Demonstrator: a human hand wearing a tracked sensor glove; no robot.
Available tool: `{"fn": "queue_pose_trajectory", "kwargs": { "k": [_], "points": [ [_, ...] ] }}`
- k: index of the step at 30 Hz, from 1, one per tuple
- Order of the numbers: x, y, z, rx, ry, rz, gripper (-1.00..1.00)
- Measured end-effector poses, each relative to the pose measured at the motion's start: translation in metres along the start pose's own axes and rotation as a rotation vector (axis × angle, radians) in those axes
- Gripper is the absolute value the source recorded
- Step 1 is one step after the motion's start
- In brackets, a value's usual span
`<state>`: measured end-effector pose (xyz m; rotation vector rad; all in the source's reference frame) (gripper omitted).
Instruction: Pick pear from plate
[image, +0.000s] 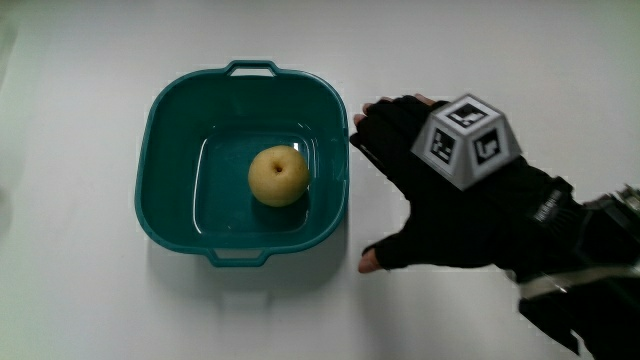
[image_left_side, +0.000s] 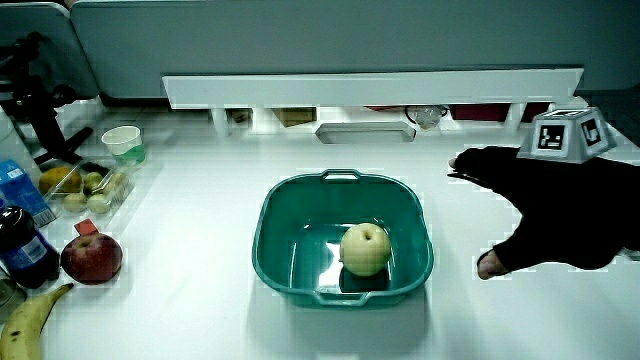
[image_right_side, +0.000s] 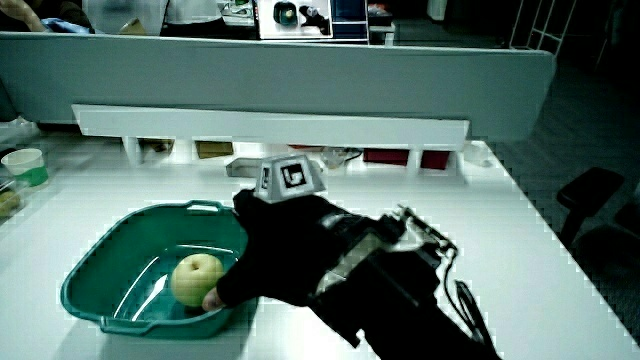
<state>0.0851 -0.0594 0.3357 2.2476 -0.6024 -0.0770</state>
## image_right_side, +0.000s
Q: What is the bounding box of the person's right hand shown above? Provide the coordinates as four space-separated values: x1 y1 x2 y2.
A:
202 153 352 311

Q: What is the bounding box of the yellow-green apple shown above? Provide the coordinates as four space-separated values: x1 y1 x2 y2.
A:
170 253 226 308

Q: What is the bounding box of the green deep plastic plate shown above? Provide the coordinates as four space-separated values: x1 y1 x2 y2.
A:
59 199 259 340

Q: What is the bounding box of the grey rectangular tray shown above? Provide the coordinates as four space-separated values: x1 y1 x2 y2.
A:
225 157 266 179

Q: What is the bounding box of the clear glass cup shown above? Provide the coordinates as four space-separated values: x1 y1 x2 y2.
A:
319 146 364 169

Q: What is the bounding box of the brown cardboard box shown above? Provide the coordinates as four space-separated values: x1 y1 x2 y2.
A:
194 140 235 160

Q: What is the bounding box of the white desk shelf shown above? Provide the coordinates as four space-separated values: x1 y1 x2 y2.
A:
72 103 471 169

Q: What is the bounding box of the wide red box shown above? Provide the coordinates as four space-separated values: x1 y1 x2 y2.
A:
363 148 410 166

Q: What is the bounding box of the grey partition panel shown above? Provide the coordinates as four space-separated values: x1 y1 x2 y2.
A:
0 30 557 144

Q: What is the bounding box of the narrow red box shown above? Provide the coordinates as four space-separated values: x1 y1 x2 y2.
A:
420 149 451 171

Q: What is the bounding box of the white picture box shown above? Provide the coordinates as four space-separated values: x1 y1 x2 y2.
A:
257 0 334 40

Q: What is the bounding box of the blue box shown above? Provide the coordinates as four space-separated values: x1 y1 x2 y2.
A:
332 0 370 41

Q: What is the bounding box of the white and green paper cup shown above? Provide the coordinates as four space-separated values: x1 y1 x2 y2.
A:
0 147 50 189

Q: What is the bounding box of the clear plastic fruit box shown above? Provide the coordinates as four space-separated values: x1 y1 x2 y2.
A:
0 174 31 221

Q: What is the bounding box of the black office chair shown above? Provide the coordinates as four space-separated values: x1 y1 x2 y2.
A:
556 167 640 281

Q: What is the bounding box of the white metal rack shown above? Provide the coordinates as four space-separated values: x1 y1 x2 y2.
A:
509 0 576 54

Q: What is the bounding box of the black cable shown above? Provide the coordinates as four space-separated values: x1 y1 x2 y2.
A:
439 244 496 351

